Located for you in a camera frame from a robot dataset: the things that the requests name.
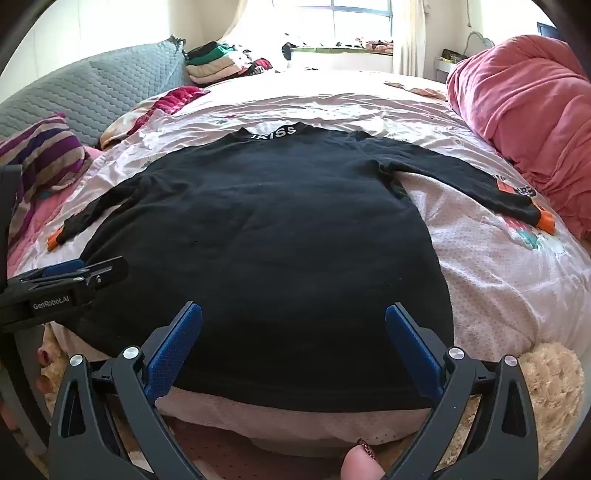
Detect pink rolled quilt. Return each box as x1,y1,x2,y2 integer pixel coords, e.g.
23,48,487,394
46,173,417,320
445,34,591,241

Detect person's left hand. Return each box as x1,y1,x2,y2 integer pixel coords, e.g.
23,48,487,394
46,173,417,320
37,348,63,398

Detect pink dotted mattress cover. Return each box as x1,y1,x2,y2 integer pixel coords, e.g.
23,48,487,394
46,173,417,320
168,413,370,480

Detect clothes on windowsill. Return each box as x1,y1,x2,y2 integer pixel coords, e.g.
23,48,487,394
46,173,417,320
353,37,395,52

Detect pile of folded clothes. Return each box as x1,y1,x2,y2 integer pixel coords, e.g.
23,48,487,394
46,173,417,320
185,41,275,86

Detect grey quilted headboard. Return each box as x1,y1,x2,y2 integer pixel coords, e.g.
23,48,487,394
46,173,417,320
0,39,195,148

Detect white side table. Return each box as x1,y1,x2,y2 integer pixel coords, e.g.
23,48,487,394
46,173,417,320
434,48,468,84

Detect window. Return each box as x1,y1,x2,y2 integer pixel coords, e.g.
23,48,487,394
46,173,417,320
286,0,395,49

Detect cream plush rug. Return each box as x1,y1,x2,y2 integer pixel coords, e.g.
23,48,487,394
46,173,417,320
429,342,585,480

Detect cream curtain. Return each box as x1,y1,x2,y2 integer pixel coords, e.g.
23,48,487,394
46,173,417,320
392,0,428,77

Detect pink quilted bedspread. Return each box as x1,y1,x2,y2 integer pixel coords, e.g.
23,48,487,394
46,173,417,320
7,194,100,278

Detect black long-sleeved sweater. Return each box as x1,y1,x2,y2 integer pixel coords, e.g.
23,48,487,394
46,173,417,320
47,122,553,411

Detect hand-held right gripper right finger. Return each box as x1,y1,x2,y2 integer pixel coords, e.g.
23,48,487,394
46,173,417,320
381,302,540,480

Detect purple striped pillow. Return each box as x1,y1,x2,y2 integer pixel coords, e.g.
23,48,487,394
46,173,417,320
0,113,93,245

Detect pink printed bedsheet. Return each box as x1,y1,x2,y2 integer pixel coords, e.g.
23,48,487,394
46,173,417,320
9,69,591,457

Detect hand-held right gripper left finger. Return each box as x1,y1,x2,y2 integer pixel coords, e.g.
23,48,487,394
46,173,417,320
47,301,206,480

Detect red floral blanket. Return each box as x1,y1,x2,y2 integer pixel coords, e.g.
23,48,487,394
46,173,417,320
99,85,211,148

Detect person's right hand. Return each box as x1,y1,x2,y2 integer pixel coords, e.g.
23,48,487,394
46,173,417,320
341,438,384,480

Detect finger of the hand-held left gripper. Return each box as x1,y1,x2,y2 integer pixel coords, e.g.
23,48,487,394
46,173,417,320
8,259,90,283
69,257,129,296

